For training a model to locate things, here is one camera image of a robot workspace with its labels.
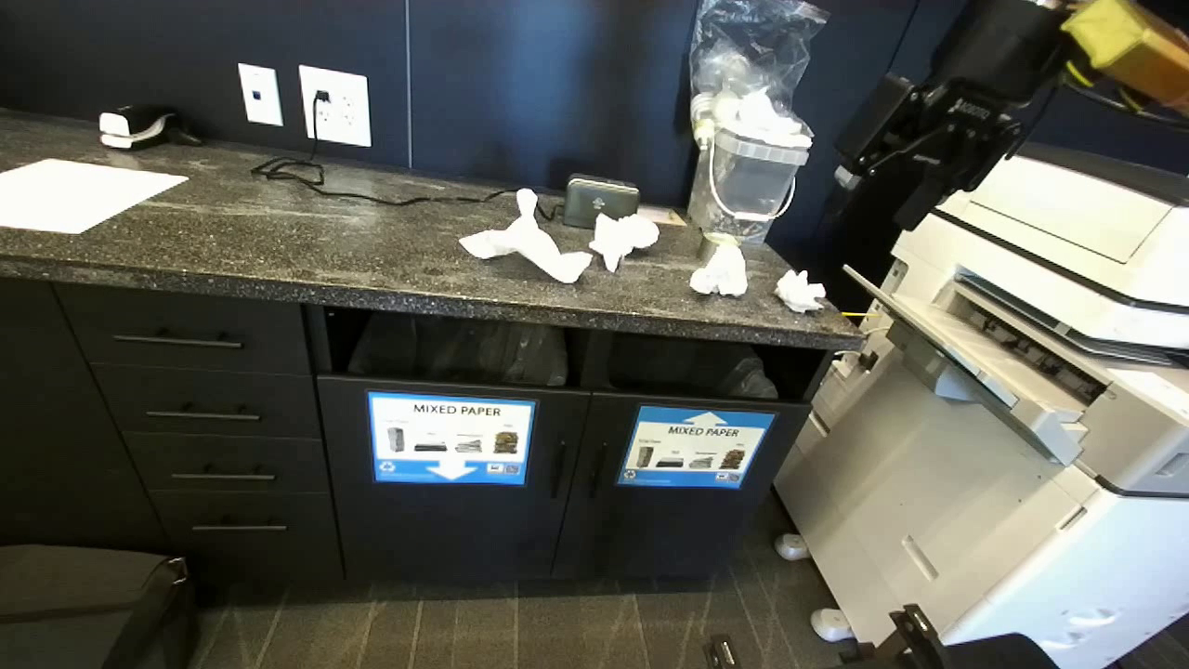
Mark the blue sign with down arrow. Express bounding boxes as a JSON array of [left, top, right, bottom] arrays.
[[362, 386, 539, 491]]

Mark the small grey box device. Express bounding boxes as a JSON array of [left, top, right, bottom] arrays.
[[560, 173, 642, 229]]

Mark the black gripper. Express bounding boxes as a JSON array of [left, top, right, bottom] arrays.
[[830, 0, 1075, 198]]

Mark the clear plastic bucket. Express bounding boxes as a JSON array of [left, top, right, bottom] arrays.
[[683, 90, 816, 245]]

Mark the small white wall plate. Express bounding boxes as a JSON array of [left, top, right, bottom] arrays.
[[234, 59, 286, 131]]

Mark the thin black power cable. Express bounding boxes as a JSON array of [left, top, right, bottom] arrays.
[[249, 152, 517, 212]]

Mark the black bin door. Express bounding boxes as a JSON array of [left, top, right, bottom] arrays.
[[553, 386, 795, 586], [317, 372, 587, 586]]

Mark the large white office printer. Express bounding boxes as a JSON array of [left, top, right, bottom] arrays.
[[774, 144, 1189, 669]]

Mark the dark counter cabinet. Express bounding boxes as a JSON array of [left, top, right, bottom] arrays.
[[0, 107, 865, 606]]

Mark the clear plastic bag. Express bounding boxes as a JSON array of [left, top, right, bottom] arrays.
[[683, 0, 834, 142]]

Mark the small white paper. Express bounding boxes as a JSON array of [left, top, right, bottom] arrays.
[[774, 269, 830, 315]]

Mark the large white outlet plate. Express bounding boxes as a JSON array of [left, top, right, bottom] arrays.
[[294, 64, 376, 152]]

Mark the flat white paper sheet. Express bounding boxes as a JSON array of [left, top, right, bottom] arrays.
[[0, 157, 192, 237]]

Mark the gold wrist camera mount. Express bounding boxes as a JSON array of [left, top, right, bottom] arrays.
[[1060, 0, 1189, 120]]

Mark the blue sign with up arrow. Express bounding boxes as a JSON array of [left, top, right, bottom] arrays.
[[615, 403, 779, 494]]

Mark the black cabinet drawer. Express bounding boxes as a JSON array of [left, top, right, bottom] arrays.
[[52, 287, 311, 379], [148, 491, 346, 586], [91, 364, 324, 440], [120, 426, 333, 503]]

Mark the large crumpled white paper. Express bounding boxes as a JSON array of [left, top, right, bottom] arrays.
[[459, 185, 597, 289]]

